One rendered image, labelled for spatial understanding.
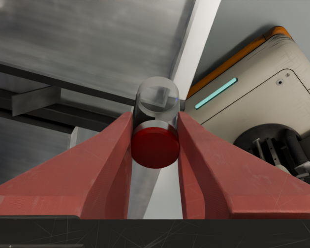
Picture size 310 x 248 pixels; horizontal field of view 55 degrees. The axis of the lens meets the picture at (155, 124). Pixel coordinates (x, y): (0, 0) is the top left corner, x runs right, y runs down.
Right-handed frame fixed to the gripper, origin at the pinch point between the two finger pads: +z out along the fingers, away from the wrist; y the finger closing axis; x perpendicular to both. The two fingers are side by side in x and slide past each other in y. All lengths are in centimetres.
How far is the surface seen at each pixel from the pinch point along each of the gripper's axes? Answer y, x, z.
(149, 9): 0.6, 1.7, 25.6
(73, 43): 10.2, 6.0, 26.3
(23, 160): 21.7, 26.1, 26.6
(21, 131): 20.5, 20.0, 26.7
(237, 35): -34, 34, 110
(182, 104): -3.6, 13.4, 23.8
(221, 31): -27, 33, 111
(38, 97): 15.1, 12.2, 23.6
